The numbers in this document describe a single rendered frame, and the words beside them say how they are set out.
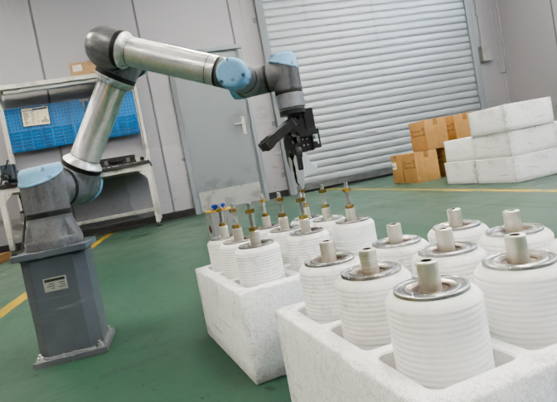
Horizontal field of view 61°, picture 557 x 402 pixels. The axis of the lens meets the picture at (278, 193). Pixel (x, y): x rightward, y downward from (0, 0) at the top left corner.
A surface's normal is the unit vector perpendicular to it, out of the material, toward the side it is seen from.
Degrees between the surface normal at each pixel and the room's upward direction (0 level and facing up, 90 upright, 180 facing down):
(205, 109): 90
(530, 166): 90
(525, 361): 0
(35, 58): 90
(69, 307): 90
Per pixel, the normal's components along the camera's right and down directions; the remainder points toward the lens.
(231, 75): -0.21, 0.09
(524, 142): 0.24, 0.00
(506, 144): -0.95, 0.19
